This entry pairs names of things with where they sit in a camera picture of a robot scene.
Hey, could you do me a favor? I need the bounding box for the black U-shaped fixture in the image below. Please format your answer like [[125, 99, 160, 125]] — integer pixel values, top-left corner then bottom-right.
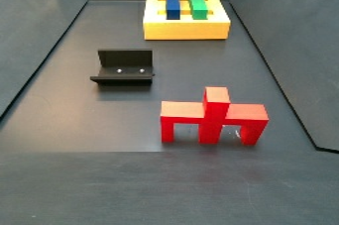
[[89, 49, 153, 84]]

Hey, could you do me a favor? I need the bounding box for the yellow slotted board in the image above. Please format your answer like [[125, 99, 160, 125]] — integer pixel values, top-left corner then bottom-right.
[[142, 0, 230, 41]]

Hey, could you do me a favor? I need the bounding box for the red cross-shaped block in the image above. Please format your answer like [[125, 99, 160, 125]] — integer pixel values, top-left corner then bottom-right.
[[160, 86, 268, 146]]

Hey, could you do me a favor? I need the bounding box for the green long bar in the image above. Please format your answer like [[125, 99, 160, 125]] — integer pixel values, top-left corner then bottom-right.
[[188, 0, 208, 20]]

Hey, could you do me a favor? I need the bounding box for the blue long bar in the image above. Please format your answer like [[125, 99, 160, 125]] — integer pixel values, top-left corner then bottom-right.
[[165, 0, 180, 20]]

